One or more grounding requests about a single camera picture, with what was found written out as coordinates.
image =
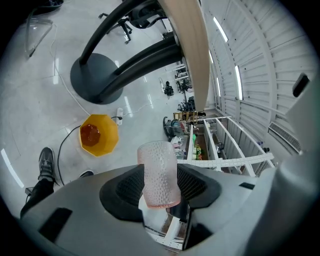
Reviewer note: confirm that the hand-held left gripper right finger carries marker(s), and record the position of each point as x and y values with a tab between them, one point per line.
225	200

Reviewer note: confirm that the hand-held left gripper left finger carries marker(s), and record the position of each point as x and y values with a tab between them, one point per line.
82	200

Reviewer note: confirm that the yellow octagonal bin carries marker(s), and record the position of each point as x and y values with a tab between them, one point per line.
105	136

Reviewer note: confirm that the pink dotted plastic cup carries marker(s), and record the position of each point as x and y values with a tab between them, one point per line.
160	175

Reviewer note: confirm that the red-brown contents of bin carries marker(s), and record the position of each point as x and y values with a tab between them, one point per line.
90	135

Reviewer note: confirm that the person's dark shoe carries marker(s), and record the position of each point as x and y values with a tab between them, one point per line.
86	173

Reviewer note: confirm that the person's black trouser leg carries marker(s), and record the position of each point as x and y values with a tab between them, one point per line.
37	197

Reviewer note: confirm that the person's grey laced shoe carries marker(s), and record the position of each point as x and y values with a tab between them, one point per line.
46	163

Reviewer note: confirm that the white metal shelving rack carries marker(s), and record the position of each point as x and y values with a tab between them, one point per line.
220	140

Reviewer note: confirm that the white air vent grille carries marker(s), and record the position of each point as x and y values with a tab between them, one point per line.
285	136

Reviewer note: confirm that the white power strip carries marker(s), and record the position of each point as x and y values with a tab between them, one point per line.
120	116

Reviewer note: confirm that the teal vacuum cleaner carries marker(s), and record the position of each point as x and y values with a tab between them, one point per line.
170	126

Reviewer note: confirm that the small wooden stool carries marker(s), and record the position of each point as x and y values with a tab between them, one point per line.
184	115

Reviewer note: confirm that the long ceiling light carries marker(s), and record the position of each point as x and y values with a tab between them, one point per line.
220	28
238	81

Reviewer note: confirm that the wooden table with black legs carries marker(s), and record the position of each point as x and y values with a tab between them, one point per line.
196	50

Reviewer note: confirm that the clear plastic chair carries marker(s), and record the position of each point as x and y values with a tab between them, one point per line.
37	31

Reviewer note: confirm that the black office chair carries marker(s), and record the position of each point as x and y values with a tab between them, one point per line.
147	16
123	27

